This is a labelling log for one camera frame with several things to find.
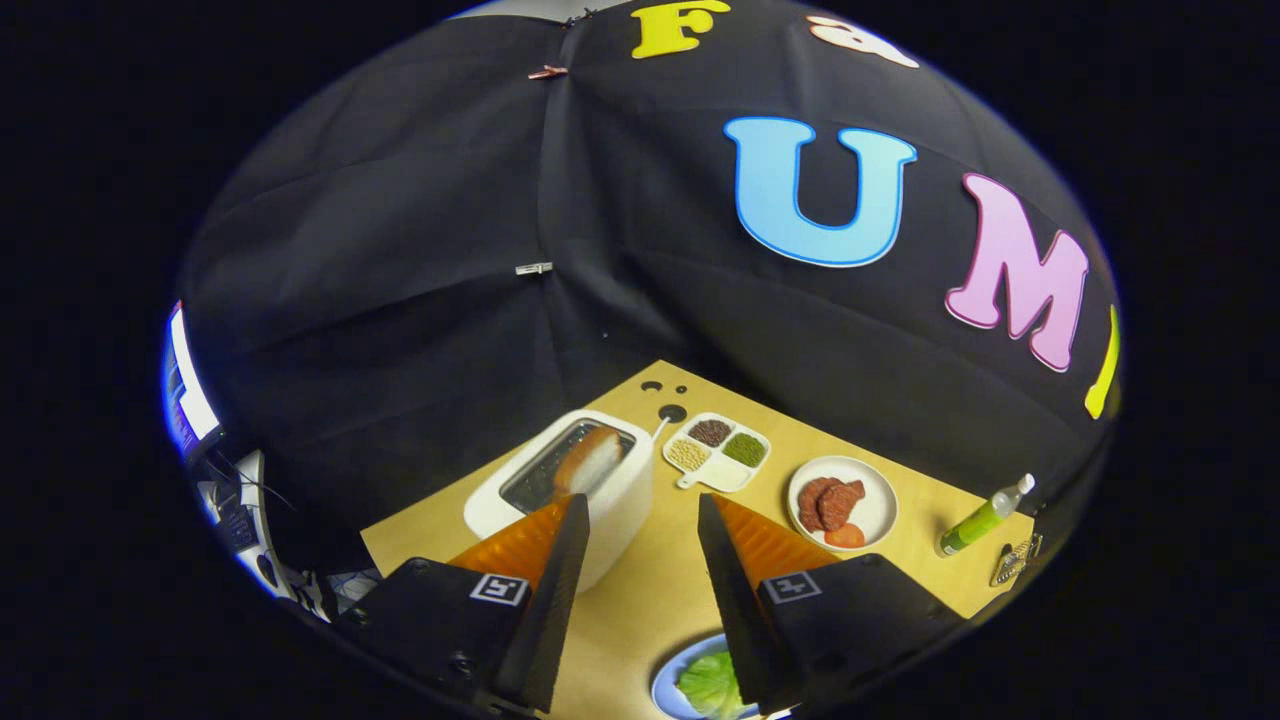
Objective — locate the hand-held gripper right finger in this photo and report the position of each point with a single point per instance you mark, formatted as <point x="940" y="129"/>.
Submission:
<point x="730" y="600"/>

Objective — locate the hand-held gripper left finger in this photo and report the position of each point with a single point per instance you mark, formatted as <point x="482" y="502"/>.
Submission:
<point x="550" y="600"/>

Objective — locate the green lettuce leaf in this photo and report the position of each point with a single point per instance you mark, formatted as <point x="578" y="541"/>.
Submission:
<point x="710" y="688"/>

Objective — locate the bread slice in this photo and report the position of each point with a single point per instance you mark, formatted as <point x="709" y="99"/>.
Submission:
<point x="590" y="460"/>

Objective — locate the blue round plate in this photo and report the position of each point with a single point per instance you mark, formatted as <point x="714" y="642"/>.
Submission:
<point x="666" y="680"/>

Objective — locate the white toaster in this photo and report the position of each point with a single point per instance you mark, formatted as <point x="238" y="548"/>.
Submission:
<point x="625" y="505"/>

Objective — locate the brown meat patty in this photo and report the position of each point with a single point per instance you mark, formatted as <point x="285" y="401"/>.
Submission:
<point x="845" y="503"/>
<point x="808" y="500"/>

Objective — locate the white divided seed tray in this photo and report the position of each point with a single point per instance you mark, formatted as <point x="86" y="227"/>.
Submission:
<point x="725" y="472"/>

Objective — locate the red tomato slice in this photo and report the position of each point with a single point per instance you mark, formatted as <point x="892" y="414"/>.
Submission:
<point x="846" y="537"/>

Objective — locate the white round plate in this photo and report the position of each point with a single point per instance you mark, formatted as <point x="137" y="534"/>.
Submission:
<point x="878" y="500"/>

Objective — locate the green label plastic bottle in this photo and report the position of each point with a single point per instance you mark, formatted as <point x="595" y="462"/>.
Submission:
<point x="975" y="525"/>

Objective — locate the silver cloth clip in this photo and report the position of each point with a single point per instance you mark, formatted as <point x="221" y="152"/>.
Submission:
<point x="533" y="268"/>

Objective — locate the black backdrop cloth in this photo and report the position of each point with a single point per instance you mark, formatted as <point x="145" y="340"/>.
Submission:
<point x="400" y="250"/>

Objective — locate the computer monitor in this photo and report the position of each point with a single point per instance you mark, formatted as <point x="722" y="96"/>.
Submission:
<point x="187" y="390"/>

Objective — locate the copper cloth clip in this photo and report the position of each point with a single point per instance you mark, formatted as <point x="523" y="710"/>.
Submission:
<point x="548" y="72"/>

